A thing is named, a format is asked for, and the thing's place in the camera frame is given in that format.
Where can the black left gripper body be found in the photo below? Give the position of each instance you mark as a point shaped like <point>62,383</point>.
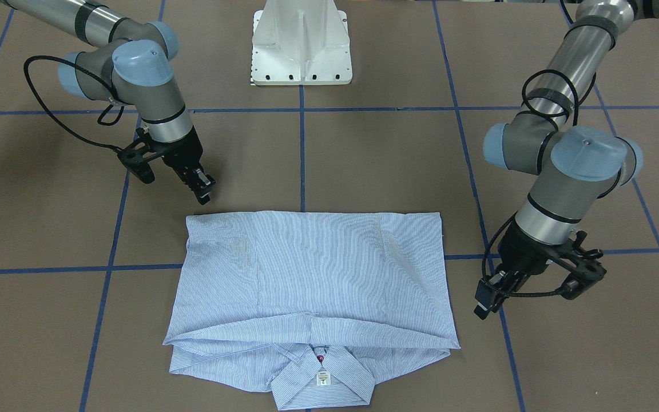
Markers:
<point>525,252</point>

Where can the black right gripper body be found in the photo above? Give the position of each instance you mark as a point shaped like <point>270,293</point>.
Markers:
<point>183,151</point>

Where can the blue striped button shirt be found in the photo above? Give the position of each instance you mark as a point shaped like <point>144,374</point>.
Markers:
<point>315,308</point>

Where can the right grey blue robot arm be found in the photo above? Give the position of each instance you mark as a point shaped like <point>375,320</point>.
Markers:
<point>131,64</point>

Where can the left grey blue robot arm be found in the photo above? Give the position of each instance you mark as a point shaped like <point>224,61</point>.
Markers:
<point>574,165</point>

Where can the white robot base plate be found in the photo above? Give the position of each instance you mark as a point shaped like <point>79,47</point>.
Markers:
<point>303,43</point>

